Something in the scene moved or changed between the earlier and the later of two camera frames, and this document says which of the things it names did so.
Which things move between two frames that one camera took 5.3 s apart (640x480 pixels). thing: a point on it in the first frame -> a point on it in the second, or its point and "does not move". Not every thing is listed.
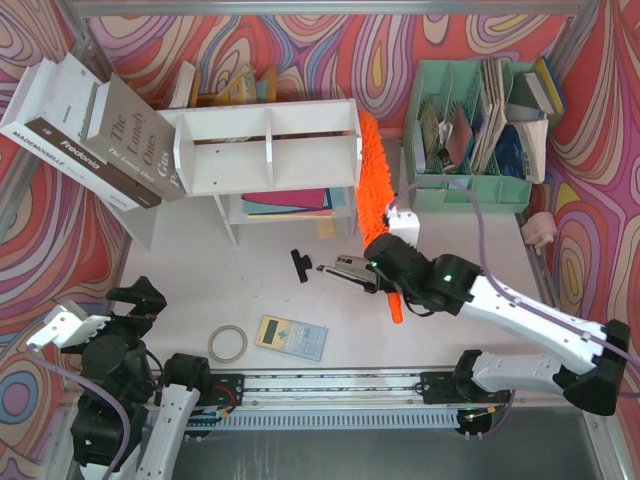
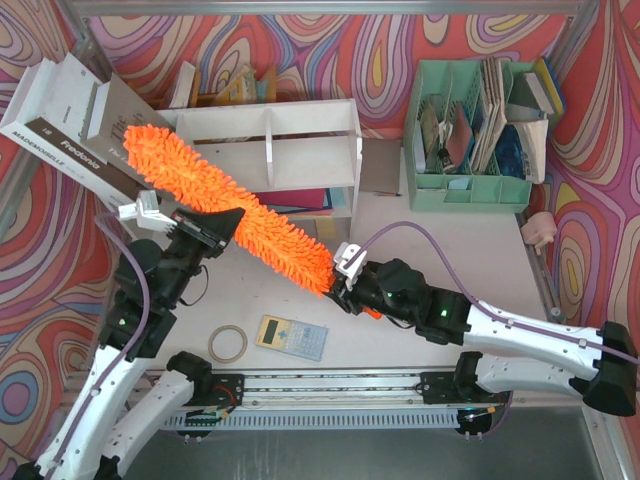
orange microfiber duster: x=374 y=196 -> x=260 y=232
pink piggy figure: x=540 y=229 does not move
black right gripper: x=375 y=282 -> x=343 y=293
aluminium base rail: x=453 y=389 does not move
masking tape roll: x=217 y=331 does not move
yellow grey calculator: x=299 y=338 does not move
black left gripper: x=126 y=317 -> x=201 y=233
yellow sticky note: x=326 y=228 does not move
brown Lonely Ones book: x=127 y=130 does not move
